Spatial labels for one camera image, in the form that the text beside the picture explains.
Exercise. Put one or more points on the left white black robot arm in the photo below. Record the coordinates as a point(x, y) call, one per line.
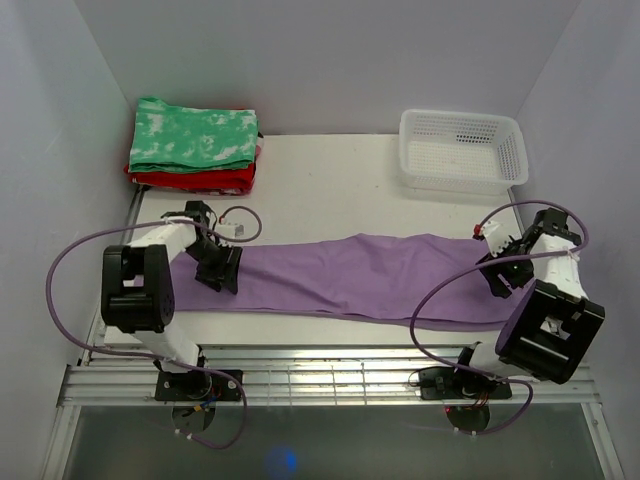
point(137, 295)

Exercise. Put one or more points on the red folded garment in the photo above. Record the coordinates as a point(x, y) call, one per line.
point(238, 182)

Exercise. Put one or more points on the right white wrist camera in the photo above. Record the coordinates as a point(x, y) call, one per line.
point(495, 236)

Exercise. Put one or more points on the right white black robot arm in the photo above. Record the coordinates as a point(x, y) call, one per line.
point(552, 326)

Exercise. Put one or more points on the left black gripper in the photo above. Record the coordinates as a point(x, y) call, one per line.
point(229, 272)

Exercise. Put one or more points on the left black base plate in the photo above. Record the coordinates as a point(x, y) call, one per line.
point(194, 387)

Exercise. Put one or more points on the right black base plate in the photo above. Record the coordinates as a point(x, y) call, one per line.
point(447, 383)

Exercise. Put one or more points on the white perforated plastic basket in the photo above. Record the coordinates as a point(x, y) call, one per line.
point(461, 152)

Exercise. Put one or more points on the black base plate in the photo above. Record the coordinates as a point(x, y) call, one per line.
point(194, 387)
point(447, 383)

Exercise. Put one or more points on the green white patterned folded garment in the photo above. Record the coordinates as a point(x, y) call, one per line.
point(181, 140)

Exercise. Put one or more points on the purple trousers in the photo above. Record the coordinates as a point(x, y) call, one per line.
point(363, 277)

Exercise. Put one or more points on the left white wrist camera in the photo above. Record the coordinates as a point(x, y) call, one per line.
point(229, 231)

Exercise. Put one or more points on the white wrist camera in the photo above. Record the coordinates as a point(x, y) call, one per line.
point(229, 231)
point(495, 236)

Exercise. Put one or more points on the aluminium rail frame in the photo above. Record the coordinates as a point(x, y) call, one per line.
point(316, 361)

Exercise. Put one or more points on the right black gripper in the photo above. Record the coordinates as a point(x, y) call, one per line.
point(513, 280)

